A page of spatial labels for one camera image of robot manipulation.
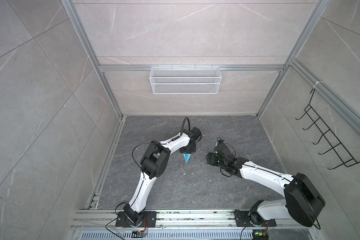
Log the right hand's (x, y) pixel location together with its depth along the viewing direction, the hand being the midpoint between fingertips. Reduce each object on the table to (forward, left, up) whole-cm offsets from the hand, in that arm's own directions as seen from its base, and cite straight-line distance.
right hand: (210, 155), depth 89 cm
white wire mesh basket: (+46, +14, +23) cm, 54 cm away
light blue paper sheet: (+3, +14, -6) cm, 16 cm away
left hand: (+9, +12, -6) cm, 17 cm away
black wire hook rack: (-17, -50, +25) cm, 58 cm away
